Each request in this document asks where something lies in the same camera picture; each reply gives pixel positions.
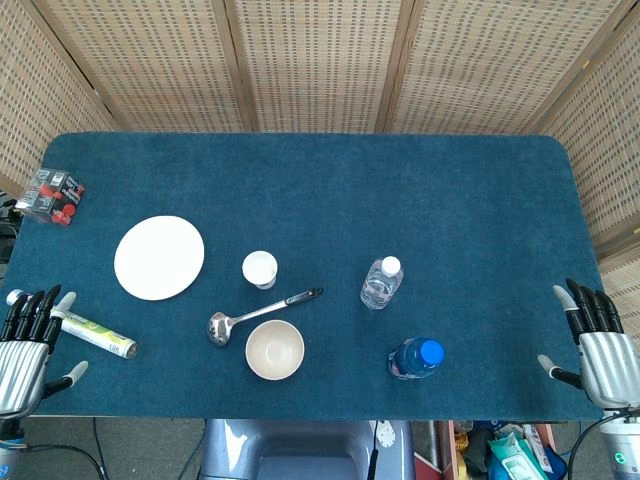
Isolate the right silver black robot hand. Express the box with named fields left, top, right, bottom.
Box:
left=537, top=278, right=640, bottom=414

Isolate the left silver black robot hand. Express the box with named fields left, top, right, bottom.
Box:
left=0, top=284, right=90, bottom=419

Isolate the beige bowl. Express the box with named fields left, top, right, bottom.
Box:
left=244, top=319, right=306, bottom=381

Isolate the white floral paper cup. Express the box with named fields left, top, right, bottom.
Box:
left=241, top=251, right=278, bottom=291

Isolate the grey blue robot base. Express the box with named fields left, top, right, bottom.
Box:
left=199, top=418, right=416, bottom=480

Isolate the white round plate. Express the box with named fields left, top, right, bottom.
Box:
left=113, top=215, right=206, bottom=302

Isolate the white green tube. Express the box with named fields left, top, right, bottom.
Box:
left=5, top=288, right=137, bottom=360

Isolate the white tube box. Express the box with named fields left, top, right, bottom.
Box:
left=522, top=423, right=551, bottom=471

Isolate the blue pouch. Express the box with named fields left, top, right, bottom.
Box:
left=544, top=444, right=570, bottom=477

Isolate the black equipment beside table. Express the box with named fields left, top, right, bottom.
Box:
left=0, top=189, right=20, bottom=264

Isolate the teal wipes pack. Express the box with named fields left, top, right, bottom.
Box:
left=487, top=432, right=534, bottom=480

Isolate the black red printed box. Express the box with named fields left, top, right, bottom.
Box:
left=14, top=168, right=86, bottom=228

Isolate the red storage crate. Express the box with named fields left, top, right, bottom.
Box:
left=432, top=420, right=571, bottom=480

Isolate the blue drink bottle blue cap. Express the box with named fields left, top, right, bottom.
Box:
left=388, top=337, right=446, bottom=381

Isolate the clear water bottle white cap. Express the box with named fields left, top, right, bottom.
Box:
left=359, top=255, right=405, bottom=311

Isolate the blue felt table cloth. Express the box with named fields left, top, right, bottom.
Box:
left=0, top=132, right=624, bottom=421

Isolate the woven bamboo folding screen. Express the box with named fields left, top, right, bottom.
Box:
left=0, top=0, right=640, bottom=311

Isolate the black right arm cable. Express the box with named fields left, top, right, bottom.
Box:
left=568, top=418, right=609, bottom=480

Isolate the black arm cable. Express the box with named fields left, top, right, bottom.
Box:
left=0, top=418, right=107, bottom=480
left=568, top=418, right=609, bottom=480

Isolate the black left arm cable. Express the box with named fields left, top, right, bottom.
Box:
left=0, top=418, right=107, bottom=480

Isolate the steel ladle black handle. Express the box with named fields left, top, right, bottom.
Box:
left=207, top=287, right=325, bottom=347

